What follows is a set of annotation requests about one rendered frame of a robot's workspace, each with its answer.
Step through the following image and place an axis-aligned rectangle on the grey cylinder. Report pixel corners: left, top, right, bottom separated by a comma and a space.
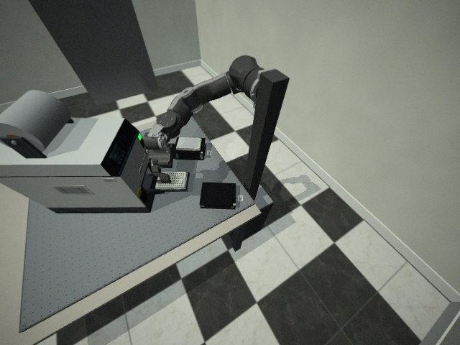
0, 90, 71, 152

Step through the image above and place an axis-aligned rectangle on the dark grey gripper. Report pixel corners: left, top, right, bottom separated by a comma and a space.
148, 136, 176, 183

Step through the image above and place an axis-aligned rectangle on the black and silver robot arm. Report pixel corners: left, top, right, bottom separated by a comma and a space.
144, 55, 276, 150

